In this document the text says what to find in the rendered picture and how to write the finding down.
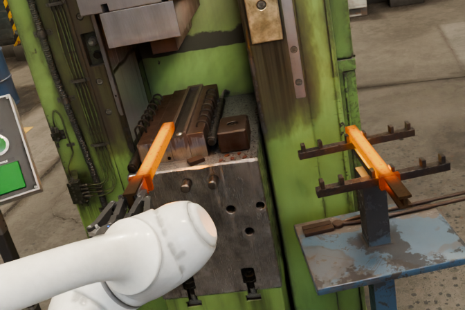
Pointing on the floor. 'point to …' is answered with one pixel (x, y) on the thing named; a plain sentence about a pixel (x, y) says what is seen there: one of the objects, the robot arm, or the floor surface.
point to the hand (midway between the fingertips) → (136, 192)
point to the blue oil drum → (7, 86)
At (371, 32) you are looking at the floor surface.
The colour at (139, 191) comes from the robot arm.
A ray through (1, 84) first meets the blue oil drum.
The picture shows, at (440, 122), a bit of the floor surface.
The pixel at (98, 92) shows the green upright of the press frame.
